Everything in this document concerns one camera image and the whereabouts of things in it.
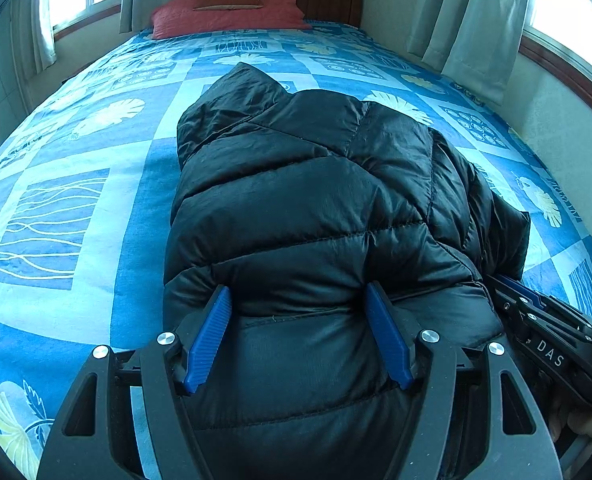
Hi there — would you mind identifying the narrow white curtain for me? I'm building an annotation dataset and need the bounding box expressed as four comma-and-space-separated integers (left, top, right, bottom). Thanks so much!
23, 0, 58, 72

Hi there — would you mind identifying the bed with blue patterned sheet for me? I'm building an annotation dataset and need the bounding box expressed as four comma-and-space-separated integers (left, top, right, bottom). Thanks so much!
0, 20, 592, 480

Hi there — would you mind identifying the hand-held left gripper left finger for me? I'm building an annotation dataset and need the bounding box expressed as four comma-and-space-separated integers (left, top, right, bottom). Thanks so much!
36, 285, 234, 480

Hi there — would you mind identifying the bright window with wooden frame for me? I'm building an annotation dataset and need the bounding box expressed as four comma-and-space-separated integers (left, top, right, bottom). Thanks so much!
520, 0, 592, 136

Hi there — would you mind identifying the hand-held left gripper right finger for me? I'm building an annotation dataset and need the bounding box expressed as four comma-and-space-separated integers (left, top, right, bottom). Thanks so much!
365, 281, 563, 480

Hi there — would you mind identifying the person's right hand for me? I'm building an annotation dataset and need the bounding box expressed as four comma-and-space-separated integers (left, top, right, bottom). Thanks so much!
546, 392, 592, 443

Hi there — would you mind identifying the red pillow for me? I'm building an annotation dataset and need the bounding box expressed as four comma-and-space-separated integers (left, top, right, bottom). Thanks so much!
150, 0, 313, 41

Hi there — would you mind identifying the black puffer jacket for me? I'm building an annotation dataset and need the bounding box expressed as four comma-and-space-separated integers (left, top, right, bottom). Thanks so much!
162, 61, 532, 480

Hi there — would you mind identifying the wide white pleated curtain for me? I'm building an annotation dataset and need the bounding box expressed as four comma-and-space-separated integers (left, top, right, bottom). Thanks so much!
408, 0, 534, 107

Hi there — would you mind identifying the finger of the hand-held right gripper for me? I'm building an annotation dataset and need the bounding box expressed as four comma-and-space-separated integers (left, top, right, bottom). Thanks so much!
496, 272, 592, 333
488, 280, 532, 343

